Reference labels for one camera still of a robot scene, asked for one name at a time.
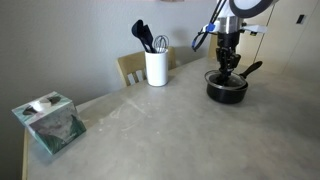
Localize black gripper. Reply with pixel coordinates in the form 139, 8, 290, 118
216, 31, 242, 85

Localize glass lid with black knob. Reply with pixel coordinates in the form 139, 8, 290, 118
204, 69, 248, 91

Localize cream cabinet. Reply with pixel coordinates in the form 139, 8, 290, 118
236, 0, 320, 76

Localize white utensil holder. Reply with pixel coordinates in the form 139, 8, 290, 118
144, 49, 170, 88

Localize metal whisk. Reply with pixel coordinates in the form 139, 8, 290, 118
152, 34, 170, 54

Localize black kitchen spatula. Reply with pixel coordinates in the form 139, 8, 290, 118
143, 24, 158, 54

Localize black kitchen utensils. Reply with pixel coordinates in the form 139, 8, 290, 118
131, 19, 152, 54

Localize green patterned tissue box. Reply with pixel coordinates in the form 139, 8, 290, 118
11, 90, 88, 155

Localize black pot with handle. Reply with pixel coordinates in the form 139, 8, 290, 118
204, 60, 264, 105

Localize black cable with blue wrap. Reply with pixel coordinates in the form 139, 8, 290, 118
191, 0, 228, 53

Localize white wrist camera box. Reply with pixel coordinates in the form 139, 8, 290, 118
241, 23, 269, 36

